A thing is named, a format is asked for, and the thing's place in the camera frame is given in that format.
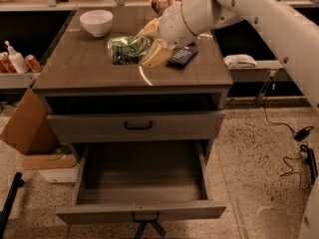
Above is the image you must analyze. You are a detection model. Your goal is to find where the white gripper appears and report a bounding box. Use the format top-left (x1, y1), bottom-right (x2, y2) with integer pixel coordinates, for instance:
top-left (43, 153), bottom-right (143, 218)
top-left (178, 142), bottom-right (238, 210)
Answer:
top-left (137, 4), bottom-right (196, 68)

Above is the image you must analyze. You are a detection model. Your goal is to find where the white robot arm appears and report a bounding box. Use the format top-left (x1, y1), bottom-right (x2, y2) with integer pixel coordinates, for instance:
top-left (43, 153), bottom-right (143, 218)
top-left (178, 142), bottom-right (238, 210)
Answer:
top-left (140, 0), bottom-right (319, 109)

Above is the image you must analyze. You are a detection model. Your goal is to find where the grey wooden drawer cabinet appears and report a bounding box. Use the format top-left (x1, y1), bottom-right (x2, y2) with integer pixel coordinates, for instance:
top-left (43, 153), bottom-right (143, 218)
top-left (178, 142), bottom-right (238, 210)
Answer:
top-left (33, 18), bottom-right (232, 155)

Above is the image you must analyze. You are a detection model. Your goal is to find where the closed grey upper drawer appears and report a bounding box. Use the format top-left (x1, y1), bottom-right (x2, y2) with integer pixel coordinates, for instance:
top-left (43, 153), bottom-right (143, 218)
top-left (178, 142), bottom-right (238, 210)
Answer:
top-left (48, 111), bottom-right (224, 143)

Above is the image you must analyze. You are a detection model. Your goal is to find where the open grey middle drawer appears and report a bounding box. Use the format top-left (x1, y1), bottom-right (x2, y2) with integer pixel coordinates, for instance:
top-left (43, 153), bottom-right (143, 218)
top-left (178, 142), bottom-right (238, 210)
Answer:
top-left (56, 140), bottom-right (226, 224)

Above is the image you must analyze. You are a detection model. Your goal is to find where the red soda can at edge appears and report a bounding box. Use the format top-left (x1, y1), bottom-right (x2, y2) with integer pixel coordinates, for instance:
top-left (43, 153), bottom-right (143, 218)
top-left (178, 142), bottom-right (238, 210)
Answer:
top-left (0, 52), bottom-right (16, 73)

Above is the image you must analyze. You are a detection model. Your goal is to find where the dark blue snack bar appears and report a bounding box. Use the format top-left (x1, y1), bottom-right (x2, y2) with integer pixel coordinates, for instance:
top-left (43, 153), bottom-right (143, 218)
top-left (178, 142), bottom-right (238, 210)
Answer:
top-left (168, 47), bottom-right (198, 67)

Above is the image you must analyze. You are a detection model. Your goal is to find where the brown chip bag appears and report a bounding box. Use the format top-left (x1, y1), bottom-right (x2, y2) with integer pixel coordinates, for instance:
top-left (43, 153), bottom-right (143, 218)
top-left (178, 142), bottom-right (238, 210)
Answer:
top-left (148, 0), bottom-right (213, 40)

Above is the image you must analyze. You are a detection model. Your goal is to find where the white ceramic bowl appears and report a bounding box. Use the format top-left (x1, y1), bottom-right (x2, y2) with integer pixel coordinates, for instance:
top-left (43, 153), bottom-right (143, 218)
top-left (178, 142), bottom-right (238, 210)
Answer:
top-left (80, 10), bottom-right (113, 37)

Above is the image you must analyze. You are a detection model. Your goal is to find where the folded white cloth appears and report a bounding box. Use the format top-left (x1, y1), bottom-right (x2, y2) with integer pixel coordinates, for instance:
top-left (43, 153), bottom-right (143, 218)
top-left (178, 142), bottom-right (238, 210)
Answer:
top-left (224, 54), bottom-right (257, 68)

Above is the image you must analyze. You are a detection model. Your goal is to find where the white pump bottle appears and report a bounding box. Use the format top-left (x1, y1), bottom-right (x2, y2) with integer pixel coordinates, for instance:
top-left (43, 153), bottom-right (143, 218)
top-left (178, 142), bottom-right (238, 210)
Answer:
top-left (5, 41), bottom-right (28, 74)

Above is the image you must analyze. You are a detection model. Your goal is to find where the brown cardboard box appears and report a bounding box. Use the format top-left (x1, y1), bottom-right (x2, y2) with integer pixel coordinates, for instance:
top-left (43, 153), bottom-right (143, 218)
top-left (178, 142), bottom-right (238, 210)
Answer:
top-left (0, 89), bottom-right (77, 170)

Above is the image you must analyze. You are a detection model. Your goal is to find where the black power adapter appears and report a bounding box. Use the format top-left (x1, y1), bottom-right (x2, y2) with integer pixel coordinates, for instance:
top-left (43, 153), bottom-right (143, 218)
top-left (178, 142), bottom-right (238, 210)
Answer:
top-left (294, 126), bottom-right (313, 141)

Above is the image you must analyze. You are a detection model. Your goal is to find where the black stand right edge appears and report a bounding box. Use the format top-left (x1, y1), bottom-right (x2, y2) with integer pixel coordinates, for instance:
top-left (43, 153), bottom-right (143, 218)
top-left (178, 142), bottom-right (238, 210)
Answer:
top-left (306, 148), bottom-right (318, 182)

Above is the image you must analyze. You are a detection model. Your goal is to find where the black pole lower left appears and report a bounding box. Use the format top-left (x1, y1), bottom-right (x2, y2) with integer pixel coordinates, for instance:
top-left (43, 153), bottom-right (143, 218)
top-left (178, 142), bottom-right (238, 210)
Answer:
top-left (0, 172), bottom-right (24, 239)

